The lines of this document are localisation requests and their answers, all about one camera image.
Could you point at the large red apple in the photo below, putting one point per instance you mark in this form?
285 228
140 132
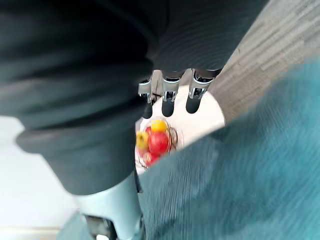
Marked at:
158 142

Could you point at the round white side table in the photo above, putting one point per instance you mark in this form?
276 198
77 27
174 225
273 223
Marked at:
200 120

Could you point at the small red apple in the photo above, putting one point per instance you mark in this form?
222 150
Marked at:
150 158

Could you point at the teal fabric cushion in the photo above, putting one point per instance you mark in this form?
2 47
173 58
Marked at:
225 170

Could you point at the yellow fruit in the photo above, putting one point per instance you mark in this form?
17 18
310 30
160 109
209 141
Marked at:
158 125
141 140

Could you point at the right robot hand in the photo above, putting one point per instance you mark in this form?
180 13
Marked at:
82 82

